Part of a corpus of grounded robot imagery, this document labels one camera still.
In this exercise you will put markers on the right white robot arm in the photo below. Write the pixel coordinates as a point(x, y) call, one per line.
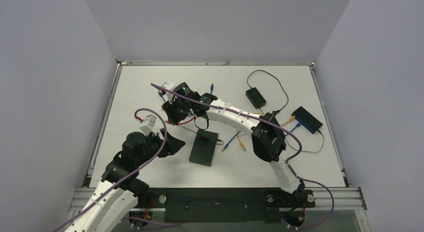
point(268, 137)

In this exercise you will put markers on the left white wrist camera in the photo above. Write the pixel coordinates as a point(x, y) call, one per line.
point(148, 125)

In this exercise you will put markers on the black power adapter with cord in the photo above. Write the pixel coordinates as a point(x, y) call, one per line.
point(285, 92)

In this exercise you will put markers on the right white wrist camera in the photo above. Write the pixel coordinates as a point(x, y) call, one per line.
point(165, 95)

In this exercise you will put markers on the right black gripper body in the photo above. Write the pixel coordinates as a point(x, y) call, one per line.
point(177, 109)

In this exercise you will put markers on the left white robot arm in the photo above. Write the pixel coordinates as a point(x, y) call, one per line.
point(119, 188)

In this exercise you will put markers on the black network switch small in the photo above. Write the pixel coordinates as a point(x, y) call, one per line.
point(307, 120)

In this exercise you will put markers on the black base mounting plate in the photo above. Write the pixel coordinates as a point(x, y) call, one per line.
point(220, 205)

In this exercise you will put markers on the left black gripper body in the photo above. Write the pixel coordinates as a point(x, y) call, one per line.
point(154, 144)

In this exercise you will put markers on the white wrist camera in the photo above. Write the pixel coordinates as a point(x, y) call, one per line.
point(165, 95)
point(148, 125)

